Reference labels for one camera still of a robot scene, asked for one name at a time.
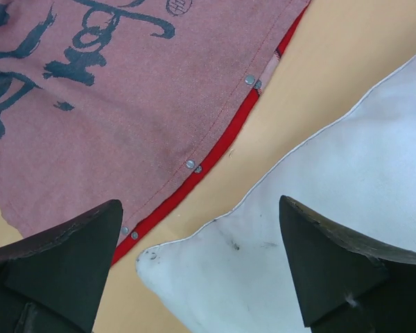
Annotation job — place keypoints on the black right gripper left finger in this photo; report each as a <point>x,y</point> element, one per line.
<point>53,281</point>

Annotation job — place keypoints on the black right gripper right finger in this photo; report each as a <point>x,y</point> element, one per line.
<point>344,280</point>

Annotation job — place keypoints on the white pillow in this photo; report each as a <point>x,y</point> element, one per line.
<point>233,275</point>

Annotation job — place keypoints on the pink pillowcase with dark print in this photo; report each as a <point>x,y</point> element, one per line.
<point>127,100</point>

